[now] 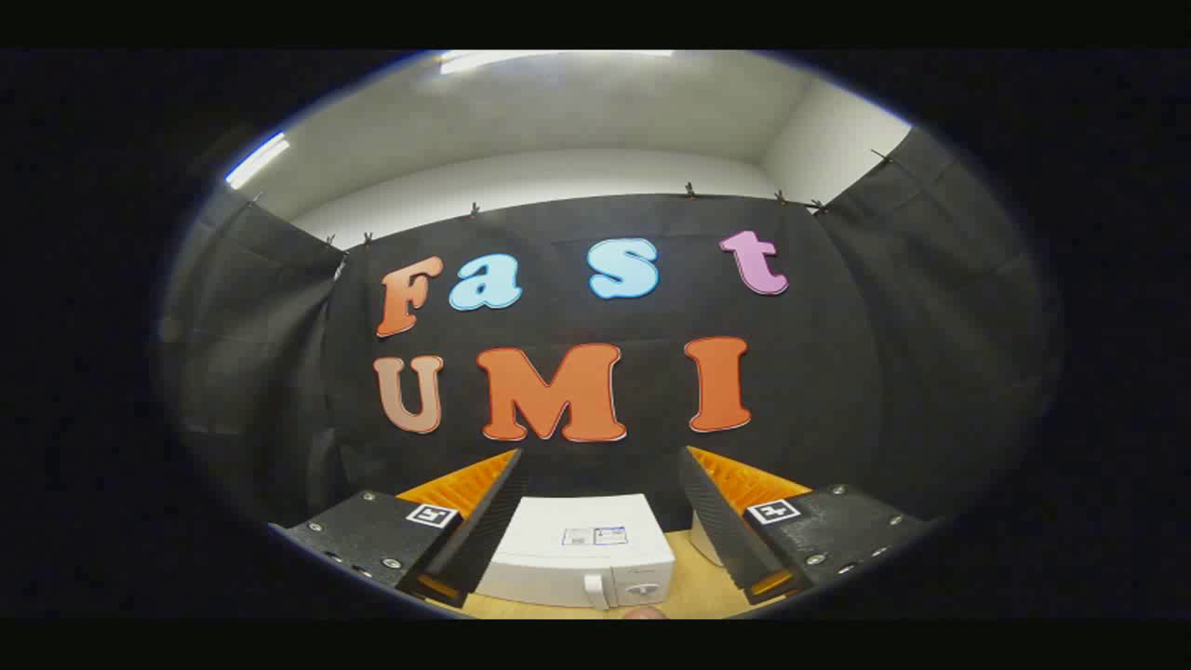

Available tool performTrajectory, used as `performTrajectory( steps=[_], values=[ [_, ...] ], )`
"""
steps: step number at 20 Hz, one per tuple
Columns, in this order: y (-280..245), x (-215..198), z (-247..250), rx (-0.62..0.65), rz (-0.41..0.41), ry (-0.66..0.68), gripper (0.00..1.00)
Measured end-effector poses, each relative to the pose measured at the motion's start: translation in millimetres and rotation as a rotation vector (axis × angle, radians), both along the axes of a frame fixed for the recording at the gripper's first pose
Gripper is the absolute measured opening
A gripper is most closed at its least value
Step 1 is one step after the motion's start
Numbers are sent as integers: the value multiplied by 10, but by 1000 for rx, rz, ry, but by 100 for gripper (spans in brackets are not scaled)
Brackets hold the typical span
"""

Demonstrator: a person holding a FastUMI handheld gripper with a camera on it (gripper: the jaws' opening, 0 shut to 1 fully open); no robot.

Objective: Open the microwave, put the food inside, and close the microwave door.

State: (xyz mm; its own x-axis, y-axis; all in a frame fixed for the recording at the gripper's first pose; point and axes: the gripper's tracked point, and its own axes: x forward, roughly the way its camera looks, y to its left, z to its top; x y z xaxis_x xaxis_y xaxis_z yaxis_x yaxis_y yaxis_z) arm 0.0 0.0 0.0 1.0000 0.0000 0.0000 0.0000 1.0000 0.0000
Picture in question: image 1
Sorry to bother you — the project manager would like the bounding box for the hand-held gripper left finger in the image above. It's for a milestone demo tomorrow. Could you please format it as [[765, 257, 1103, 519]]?
[[268, 448, 530, 610]]

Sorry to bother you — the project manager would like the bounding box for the white microwave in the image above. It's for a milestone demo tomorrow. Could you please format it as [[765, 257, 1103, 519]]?
[[475, 494, 676, 610]]

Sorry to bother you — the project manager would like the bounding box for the cream white toaster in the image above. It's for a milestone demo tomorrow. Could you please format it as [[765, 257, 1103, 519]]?
[[689, 510, 725, 567]]

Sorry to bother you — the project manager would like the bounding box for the ceiling light panel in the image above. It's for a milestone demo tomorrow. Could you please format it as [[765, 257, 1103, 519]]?
[[437, 50, 676, 75], [226, 133, 289, 190]]

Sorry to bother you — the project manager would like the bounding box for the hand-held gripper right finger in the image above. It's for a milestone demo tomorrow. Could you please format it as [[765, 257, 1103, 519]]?
[[679, 446, 935, 606]]

